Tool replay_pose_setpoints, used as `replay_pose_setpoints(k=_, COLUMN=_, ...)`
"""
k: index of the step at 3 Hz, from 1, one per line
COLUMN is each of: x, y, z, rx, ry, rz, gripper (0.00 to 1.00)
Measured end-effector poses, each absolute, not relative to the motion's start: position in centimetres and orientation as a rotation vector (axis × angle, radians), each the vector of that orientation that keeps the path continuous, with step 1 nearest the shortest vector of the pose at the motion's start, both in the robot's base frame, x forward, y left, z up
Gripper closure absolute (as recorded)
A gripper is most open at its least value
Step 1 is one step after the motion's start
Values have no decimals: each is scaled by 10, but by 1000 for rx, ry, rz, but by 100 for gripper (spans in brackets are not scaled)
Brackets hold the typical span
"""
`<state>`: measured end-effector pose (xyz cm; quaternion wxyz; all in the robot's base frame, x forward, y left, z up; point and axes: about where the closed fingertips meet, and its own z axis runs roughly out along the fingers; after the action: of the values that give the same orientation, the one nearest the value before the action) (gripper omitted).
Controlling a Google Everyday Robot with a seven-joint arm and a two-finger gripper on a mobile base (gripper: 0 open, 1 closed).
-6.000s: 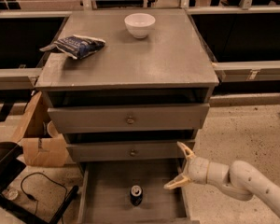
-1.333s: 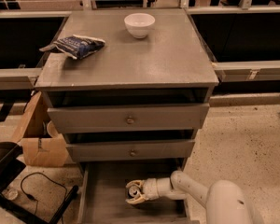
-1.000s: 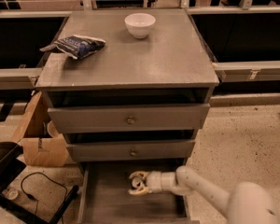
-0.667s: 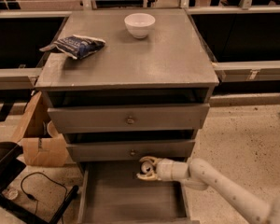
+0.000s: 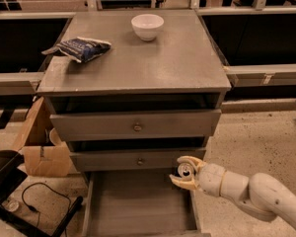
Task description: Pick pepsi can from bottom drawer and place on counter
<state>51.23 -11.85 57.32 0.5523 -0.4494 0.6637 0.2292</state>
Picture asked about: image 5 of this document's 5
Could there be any grey top drawer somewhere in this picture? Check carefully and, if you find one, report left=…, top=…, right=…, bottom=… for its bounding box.
left=50, top=110, right=221, bottom=141

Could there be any blue chip bag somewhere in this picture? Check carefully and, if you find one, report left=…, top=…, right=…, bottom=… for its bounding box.
left=42, top=38, right=111, bottom=63

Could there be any white ceramic bowl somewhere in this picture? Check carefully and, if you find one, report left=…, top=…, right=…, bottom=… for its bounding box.
left=131, top=14, right=164, bottom=41

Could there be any small round floor disc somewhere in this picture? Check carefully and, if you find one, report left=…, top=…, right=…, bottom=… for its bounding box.
left=4, top=199, right=20, bottom=212

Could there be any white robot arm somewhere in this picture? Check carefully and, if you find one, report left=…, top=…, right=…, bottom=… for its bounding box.
left=170, top=156, right=296, bottom=230

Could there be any grey open bottom drawer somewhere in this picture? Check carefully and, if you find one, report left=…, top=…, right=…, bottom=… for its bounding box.
left=82, top=169, right=211, bottom=237

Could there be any black cable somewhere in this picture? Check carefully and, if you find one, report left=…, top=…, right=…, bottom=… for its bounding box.
left=21, top=182, right=73, bottom=229

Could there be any blue pepsi can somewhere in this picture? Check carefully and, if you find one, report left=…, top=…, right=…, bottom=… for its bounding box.
left=178, top=163, right=194, bottom=180

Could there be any grey wooden drawer cabinet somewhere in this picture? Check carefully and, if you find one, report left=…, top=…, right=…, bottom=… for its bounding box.
left=37, top=9, right=232, bottom=237

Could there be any brown cardboard box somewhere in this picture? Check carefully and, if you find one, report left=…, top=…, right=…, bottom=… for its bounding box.
left=12, top=98, right=72, bottom=178

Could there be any grey middle drawer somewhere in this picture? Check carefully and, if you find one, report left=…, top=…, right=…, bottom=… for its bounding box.
left=70, top=147, right=206, bottom=172

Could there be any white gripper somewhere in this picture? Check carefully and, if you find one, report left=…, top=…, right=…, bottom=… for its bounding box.
left=170, top=156, right=226, bottom=197

